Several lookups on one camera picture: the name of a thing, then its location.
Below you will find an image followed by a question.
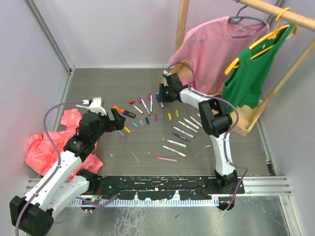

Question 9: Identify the orange black highlighter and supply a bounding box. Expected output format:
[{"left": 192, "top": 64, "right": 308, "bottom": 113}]
[{"left": 120, "top": 110, "right": 136, "bottom": 118}]

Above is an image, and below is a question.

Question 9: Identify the purple cap white marker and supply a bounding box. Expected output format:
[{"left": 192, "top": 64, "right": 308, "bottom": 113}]
[{"left": 150, "top": 93, "right": 153, "bottom": 114}]

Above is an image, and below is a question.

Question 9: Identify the pink cap marker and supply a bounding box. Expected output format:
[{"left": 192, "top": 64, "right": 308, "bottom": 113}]
[{"left": 140, "top": 98, "right": 151, "bottom": 116}]

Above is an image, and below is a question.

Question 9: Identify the white silver marker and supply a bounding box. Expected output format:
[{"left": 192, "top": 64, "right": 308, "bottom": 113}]
[{"left": 76, "top": 105, "right": 89, "bottom": 110}]

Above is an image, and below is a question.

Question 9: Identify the magenta marker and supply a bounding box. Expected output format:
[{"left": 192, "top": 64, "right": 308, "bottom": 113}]
[{"left": 178, "top": 120, "right": 198, "bottom": 133}]

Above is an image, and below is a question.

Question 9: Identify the yellow cap marker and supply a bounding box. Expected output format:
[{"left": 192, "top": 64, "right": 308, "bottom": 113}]
[{"left": 189, "top": 116, "right": 203, "bottom": 127}]

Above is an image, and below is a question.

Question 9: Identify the grey marker pen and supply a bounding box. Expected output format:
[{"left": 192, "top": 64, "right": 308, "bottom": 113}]
[{"left": 183, "top": 118, "right": 199, "bottom": 129}]

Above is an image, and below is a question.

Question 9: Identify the purple marker pen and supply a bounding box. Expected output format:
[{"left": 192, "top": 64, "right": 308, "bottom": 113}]
[{"left": 169, "top": 131, "right": 190, "bottom": 143}]

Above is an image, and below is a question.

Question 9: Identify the teal marker pen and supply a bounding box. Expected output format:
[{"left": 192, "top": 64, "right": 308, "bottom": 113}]
[{"left": 166, "top": 140, "right": 187, "bottom": 148}]

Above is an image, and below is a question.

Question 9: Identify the light pink marker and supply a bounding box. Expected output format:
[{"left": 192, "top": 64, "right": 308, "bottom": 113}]
[{"left": 157, "top": 157, "right": 178, "bottom": 162}]

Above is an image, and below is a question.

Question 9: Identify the yellow marker pen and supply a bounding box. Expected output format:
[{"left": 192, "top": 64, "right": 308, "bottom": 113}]
[{"left": 162, "top": 145, "right": 187, "bottom": 157}]

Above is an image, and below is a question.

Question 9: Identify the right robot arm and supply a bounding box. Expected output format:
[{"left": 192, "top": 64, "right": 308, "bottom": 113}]
[{"left": 158, "top": 71, "right": 239, "bottom": 194}]

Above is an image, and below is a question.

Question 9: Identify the pink t-shirt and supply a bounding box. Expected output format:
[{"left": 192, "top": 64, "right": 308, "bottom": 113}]
[{"left": 169, "top": 16, "right": 269, "bottom": 94}]

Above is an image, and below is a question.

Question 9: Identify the red crumpled plastic bag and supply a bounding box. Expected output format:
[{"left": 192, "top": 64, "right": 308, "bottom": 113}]
[{"left": 25, "top": 109, "right": 103, "bottom": 181}]

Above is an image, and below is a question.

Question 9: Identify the green tank top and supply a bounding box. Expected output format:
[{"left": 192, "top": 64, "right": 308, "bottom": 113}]
[{"left": 222, "top": 23, "right": 297, "bottom": 112}]

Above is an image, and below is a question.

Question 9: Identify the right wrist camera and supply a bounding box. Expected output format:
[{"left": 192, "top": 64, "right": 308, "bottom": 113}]
[{"left": 161, "top": 70, "right": 170, "bottom": 87}]

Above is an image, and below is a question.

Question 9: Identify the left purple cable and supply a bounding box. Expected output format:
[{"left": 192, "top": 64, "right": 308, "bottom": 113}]
[{"left": 14, "top": 100, "right": 119, "bottom": 236}]

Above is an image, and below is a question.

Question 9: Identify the purple cable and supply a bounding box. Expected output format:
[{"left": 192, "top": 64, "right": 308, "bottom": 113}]
[
  {"left": 166, "top": 62, "right": 248, "bottom": 212},
  {"left": 14, "top": 100, "right": 119, "bottom": 236}
]

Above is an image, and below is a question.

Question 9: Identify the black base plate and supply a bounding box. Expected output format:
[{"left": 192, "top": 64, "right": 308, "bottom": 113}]
[{"left": 95, "top": 176, "right": 245, "bottom": 201}]

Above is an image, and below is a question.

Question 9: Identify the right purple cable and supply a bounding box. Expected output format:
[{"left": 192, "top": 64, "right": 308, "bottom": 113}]
[{"left": 166, "top": 62, "right": 248, "bottom": 212}]

